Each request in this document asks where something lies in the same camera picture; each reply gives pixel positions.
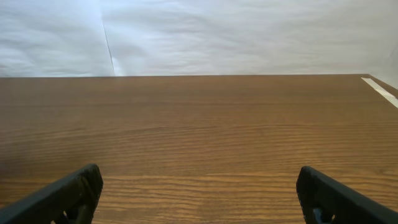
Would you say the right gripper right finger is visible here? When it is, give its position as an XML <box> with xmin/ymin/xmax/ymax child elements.
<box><xmin>295</xmin><ymin>166</ymin><xmax>398</xmax><ymax>224</ymax></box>

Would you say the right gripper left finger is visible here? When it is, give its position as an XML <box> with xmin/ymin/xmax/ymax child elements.
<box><xmin>0</xmin><ymin>164</ymin><xmax>104</xmax><ymax>224</ymax></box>

